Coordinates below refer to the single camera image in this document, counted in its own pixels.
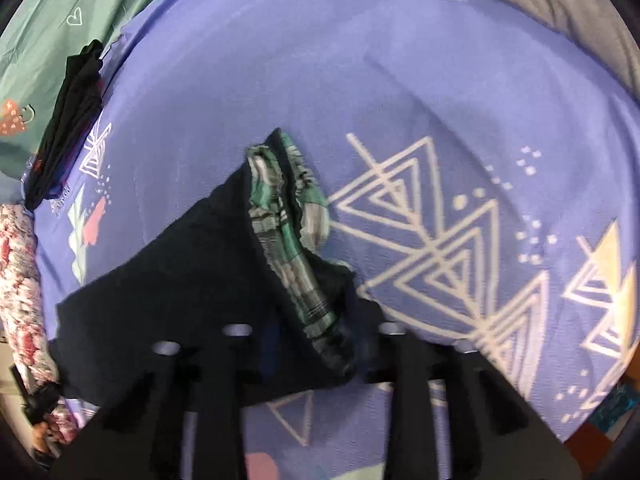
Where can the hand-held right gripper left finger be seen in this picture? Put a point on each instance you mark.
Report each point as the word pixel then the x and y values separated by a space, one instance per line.
pixel 267 347

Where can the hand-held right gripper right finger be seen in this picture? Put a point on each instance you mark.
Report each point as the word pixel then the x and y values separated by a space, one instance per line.
pixel 372 350

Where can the dark pants with plaid lining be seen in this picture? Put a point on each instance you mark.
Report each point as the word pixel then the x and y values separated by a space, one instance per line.
pixel 200 270

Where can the blue geometric print bed sheet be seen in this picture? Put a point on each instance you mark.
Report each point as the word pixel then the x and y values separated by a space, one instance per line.
pixel 400 110

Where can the floral quilt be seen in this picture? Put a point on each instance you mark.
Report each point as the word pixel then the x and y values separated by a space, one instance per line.
pixel 20 285

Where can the black garment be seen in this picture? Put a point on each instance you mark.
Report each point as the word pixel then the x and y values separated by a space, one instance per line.
pixel 70 115

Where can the green heart print blanket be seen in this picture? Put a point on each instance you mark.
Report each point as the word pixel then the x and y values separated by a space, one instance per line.
pixel 45 35

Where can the grey blanket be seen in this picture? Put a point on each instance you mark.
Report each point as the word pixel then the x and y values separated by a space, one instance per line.
pixel 575 5

